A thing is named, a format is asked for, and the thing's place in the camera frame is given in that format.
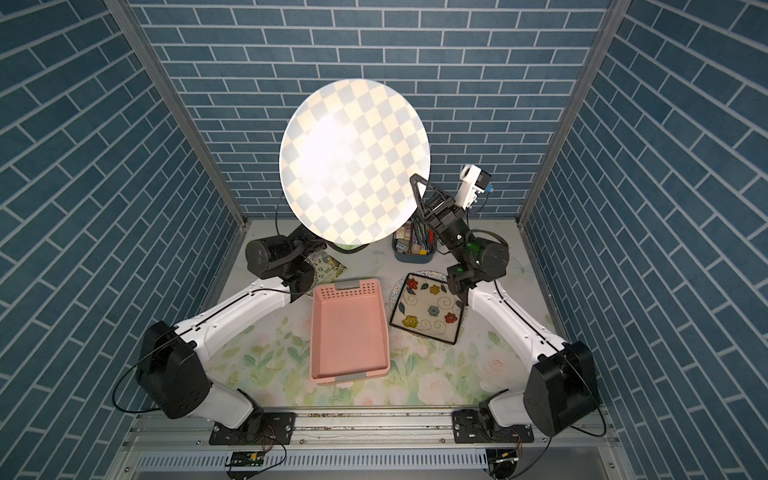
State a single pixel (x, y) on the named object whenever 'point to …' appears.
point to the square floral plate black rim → (445, 333)
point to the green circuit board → (246, 459)
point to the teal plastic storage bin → (413, 243)
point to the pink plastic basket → (348, 331)
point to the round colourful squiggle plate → (424, 297)
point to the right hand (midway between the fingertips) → (417, 191)
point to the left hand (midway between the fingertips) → (364, 213)
